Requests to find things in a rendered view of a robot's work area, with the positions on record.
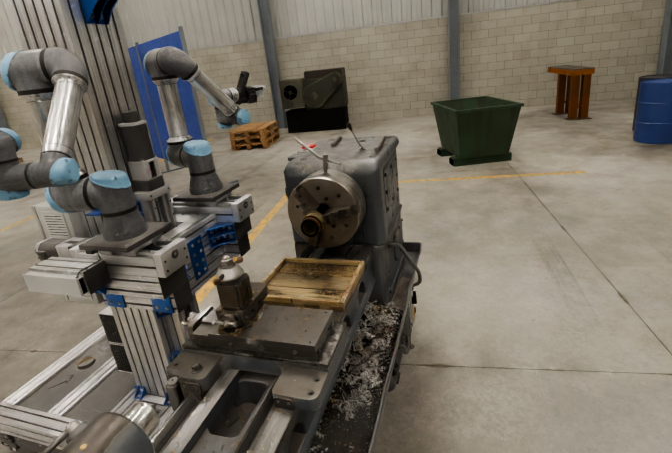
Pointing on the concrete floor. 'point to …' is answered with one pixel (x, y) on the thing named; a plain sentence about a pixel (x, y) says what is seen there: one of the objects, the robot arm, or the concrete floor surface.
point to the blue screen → (159, 96)
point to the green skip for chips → (476, 129)
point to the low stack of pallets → (254, 135)
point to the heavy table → (573, 90)
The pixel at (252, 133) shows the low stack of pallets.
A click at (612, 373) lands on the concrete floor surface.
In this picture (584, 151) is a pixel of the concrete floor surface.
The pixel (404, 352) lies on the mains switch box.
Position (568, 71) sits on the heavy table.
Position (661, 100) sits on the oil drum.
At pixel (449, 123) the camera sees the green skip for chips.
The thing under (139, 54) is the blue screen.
